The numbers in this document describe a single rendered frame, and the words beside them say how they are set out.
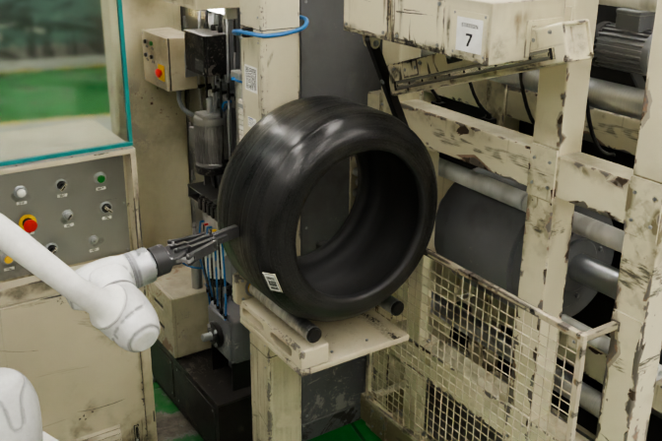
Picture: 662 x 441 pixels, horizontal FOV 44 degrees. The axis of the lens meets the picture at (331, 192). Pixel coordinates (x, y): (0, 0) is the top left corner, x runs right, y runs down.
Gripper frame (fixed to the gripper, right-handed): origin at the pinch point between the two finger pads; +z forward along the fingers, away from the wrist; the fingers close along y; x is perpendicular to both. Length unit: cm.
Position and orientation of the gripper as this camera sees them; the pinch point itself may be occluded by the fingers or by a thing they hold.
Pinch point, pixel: (226, 234)
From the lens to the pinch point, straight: 211.6
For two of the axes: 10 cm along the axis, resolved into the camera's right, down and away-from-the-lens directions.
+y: -5.5, -2.9, 7.8
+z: 8.3, -3.2, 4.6
